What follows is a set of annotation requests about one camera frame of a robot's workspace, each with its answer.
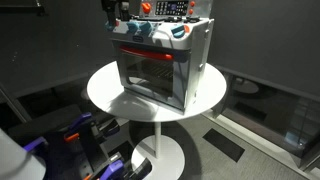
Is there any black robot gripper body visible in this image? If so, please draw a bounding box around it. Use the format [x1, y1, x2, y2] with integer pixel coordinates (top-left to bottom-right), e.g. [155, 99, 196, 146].
[101, 0, 132, 14]

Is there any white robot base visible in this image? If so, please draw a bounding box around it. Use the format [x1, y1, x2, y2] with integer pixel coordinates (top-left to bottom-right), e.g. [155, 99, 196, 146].
[0, 127, 47, 180]

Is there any blue stove knob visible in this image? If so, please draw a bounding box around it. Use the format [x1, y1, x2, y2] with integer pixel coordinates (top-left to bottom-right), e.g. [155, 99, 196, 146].
[126, 21, 139, 35]
[137, 21, 153, 36]
[170, 24, 187, 39]
[105, 21, 116, 32]

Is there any black stove button display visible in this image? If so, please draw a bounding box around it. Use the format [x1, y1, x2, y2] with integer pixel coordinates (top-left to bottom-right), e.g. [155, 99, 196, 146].
[154, 0, 190, 17]

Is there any black stove burner grate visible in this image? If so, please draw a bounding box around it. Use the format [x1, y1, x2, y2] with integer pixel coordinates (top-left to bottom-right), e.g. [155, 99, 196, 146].
[164, 15, 201, 24]

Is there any white toy stove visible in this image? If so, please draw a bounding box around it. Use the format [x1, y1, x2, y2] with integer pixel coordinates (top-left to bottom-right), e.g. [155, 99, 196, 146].
[108, 0, 215, 116]

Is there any large orange timer knob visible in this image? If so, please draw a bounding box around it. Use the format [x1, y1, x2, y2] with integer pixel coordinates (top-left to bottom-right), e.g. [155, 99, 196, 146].
[141, 2, 152, 15]

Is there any toy oven door with window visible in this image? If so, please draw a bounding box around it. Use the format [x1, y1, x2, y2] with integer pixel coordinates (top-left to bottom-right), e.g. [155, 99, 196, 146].
[117, 43, 190, 112]

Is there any purple black bar clamp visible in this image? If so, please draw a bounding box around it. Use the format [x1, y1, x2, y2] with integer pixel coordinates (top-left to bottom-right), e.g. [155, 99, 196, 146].
[22, 135, 48, 154]
[82, 157, 153, 180]
[63, 111, 121, 145]

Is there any blue and black equipment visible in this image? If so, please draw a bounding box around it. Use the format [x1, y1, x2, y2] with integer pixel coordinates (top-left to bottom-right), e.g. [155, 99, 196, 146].
[7, 103, 134, 180]

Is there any round side table behind glass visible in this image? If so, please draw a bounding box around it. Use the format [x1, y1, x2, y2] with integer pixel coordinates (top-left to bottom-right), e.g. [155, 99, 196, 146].
[231, 79, 260, 95]

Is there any red oven door handle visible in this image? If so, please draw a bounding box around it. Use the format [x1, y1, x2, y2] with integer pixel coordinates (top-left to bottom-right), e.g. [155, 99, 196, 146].
[119, 45, 175, 62]

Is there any round white pedestal table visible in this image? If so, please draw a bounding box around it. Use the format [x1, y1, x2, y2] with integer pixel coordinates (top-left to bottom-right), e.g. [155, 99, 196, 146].
[86, 59, 228, 180]

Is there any dark wall shelf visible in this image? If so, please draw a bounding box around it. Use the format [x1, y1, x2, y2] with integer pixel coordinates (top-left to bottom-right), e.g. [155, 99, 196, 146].
[0, 0, 47, 17]

